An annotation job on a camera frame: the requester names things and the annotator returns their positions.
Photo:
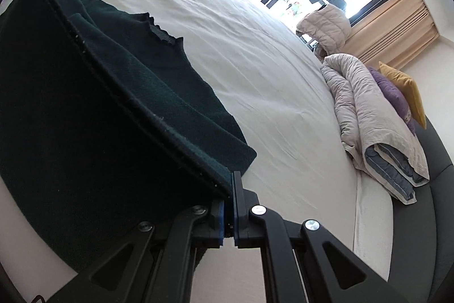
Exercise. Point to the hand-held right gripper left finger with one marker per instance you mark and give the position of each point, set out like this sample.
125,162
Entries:
222,225

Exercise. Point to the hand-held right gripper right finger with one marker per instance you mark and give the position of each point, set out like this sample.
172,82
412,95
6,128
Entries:
236,217

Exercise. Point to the dark green sweater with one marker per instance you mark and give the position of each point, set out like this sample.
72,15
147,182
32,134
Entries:
71,146

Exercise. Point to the bed with white sheet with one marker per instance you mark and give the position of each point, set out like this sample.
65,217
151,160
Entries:
266,93

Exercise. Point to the white pillow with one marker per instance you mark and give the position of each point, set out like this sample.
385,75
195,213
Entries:
374,225

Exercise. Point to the folded beige duvet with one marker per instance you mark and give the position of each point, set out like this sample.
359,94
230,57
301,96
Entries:
365,118

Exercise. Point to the grey headboard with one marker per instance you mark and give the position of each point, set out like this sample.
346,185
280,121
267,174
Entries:
425,217

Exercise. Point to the purple pillow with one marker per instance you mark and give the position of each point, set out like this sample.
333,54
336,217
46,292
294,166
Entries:
390,93

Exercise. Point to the white puffer jacket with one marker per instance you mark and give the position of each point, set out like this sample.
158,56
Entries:
326,26

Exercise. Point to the yellow pillow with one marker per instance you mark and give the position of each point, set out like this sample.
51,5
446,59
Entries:
408,90

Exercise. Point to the beige curtain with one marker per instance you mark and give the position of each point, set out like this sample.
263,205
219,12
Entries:
393,29

